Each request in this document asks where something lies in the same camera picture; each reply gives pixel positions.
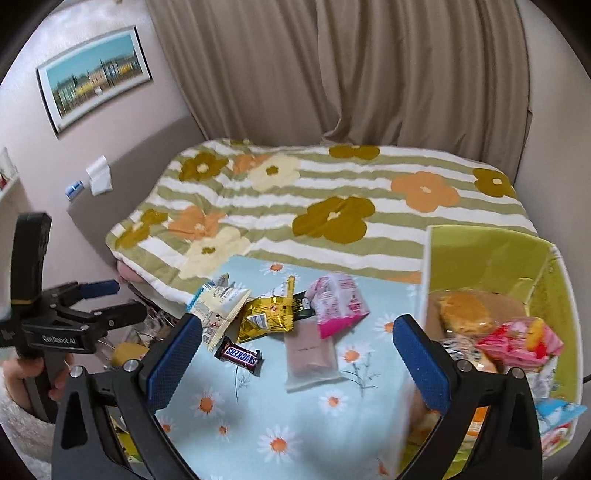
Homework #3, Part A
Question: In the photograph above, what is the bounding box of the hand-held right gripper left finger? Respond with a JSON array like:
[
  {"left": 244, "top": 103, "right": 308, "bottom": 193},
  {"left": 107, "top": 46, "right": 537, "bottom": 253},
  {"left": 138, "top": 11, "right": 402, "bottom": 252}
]
[{"left": 51, "top": 314, "right": 204, "bottom": 480}]

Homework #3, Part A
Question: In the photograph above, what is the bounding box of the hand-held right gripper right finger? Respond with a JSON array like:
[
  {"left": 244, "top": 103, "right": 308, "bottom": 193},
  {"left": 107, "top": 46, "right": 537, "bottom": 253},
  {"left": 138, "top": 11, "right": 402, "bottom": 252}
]
[{"left": 392, "top": 314, "right": 542, "bottom": 480}]

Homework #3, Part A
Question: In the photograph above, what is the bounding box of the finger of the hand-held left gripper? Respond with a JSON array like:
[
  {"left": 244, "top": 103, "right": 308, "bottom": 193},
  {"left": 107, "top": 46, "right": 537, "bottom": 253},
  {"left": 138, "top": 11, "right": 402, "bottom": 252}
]
[
  {"left": 44, "top": 279, "right": 122, "bottom": 309},
  {"left": 58, "top": 299, "right": 148, "bottom": 339}
]

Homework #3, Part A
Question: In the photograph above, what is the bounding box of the cream yellow snack packet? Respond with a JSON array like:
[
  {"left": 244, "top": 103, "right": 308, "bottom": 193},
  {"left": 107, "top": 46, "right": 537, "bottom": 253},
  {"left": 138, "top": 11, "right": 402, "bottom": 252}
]
[{"left": 464, "top": 347, "right": 500, "bottom": 374}]

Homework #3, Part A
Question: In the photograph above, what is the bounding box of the clear bag of orange puffs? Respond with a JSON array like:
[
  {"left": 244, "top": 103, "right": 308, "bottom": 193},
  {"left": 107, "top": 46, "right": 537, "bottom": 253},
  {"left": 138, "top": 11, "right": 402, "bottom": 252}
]
[{"left": 438, "top": 291, "right": 505, "bottom": 337}]

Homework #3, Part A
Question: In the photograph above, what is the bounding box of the brown chocolate bar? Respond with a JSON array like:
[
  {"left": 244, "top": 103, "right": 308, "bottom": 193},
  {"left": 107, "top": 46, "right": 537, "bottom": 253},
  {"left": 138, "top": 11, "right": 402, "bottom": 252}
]
[{"left": 213, "top": 338, "right": 263, "bottom": 377}]

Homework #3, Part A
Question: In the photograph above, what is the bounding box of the white blue snack packet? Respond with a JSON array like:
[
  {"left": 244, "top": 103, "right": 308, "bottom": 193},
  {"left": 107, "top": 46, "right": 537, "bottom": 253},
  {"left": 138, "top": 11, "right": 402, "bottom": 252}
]
[{"left": 185, "top": 273, "right": 251, "bottom": 349}]

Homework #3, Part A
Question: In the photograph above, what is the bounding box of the pink white snack packet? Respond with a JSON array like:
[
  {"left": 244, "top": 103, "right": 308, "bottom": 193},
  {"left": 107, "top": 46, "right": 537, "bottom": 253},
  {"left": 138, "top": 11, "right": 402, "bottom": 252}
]
[{"left": 307, "top": 271, "right": 371, "bottom": 340}]

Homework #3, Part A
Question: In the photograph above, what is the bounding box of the pink yellow snack bag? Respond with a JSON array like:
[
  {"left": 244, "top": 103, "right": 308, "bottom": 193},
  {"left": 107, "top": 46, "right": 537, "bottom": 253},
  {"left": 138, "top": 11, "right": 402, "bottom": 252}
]
[{"left": 475, "top": 318, "right": 565, "bottom": 372}]

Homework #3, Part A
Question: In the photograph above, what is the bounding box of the yellow black snack packet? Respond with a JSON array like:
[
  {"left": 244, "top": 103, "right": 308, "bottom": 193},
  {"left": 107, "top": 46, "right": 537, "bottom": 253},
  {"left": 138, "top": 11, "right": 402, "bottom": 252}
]
[{"left": 238, "top": 275, "right": 296, "bottom": 342}]

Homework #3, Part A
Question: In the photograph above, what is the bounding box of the clear packet with brown snack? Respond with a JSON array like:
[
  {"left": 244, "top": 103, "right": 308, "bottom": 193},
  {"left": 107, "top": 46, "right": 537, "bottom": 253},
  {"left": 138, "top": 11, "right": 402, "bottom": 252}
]
[{"left": 283, "top": 318, "right": 345, "bottom": 393}]

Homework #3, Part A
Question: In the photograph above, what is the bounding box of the green cardboard box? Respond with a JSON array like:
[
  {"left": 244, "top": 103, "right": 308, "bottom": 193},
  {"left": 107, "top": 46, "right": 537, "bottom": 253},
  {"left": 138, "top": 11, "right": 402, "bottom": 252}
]
[{"left": 399, "top": 224, "right": 583, "bottom": 480}]

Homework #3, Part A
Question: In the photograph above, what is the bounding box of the grey newsprint snack bag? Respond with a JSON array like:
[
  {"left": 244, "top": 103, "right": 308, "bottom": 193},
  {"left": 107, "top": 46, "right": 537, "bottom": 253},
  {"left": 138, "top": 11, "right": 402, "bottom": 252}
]
[{"left": 526, "top": 367, "right": 559, "bottom": 400}]

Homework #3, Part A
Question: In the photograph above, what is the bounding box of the dark green snack packet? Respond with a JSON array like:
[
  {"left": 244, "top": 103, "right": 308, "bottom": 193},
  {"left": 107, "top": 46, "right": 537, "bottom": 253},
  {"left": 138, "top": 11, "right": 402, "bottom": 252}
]
[{"left": 293, "top": 291, "right": 319, "bottom": 321}]

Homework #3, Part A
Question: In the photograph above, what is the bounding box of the blue red snack packet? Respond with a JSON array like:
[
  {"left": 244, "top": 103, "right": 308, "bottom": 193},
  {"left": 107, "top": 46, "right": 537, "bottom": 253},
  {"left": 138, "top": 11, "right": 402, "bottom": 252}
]
[{"left": 536, "top": 399, "right": 588, "bottom": 457}]

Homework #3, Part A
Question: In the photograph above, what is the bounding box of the person's left forearm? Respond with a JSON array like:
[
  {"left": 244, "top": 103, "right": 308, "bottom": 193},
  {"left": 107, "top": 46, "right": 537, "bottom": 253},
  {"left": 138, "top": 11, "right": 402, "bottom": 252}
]
[{"left": 0, "top": 378, "right": 63, "bottom": 468}]

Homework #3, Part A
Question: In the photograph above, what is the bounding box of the person's left hand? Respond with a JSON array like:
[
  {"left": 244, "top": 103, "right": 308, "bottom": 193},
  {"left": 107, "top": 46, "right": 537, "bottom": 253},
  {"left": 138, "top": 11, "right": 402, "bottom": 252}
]
[{"left": 0, "top": 352, "right": 75, "bottom": 402}]

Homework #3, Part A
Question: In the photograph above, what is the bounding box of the pink pillow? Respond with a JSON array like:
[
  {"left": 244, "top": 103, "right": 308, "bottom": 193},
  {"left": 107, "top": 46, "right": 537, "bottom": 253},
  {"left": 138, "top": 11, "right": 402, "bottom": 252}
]
[{"left": 116, "top": 261, "right": 145, "bottom": 285}]

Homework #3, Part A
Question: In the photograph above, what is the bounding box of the yellow round object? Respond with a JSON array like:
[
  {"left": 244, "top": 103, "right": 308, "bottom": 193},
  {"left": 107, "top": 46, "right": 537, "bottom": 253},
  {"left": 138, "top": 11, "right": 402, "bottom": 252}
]
[{"left": 112, "top": 342, "right": 149, "bottom": 369}]

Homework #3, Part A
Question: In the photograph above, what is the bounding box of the white tissue roll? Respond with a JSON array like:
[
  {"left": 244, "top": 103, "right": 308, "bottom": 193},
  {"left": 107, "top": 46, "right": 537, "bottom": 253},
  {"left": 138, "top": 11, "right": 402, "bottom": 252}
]
[{"left": 86, "top": 155, "right": 114, "bottom": 195}]

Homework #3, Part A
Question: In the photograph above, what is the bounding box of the blue floral tablecloth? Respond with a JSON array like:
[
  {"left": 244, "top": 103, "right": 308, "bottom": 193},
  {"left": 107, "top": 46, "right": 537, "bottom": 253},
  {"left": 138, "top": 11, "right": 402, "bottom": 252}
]
[{"left": 152, "top": 255, "right": 432, "bottom": 480}]

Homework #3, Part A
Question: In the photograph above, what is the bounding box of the grey bed headboard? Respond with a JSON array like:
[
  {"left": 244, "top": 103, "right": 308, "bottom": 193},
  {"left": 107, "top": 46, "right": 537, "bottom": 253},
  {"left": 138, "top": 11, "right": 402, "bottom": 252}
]
[{"left": 67, "top": 113, "right": 208, "bottom": 278}]

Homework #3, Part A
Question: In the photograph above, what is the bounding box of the striped floral blanket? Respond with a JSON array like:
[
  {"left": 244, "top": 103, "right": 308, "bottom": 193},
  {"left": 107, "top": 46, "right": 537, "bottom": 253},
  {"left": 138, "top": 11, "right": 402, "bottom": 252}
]
[{"left": 104, "top": 137, "right": 539, "bottom": 294}]

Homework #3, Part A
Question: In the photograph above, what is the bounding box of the beige curtain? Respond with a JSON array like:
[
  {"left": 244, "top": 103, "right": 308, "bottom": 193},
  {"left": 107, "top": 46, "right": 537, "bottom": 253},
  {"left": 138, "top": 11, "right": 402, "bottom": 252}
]
[{"left": 145, "top": 0, "right": 532, "bottom": 174}]

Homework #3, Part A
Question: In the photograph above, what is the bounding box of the white wall shelf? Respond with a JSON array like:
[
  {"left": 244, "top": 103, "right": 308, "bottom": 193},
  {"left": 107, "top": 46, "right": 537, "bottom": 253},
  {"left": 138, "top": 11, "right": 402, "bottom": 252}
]
[{"left": 0, "top": 148, "right": 21, "bottom": 204}]

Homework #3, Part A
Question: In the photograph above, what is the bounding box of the framed wall poster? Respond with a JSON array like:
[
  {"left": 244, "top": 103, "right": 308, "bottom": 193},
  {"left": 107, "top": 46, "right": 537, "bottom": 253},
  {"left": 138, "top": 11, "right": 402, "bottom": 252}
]
[{"left": 36, "top": 25, "right": 153, "bottom": 137}]

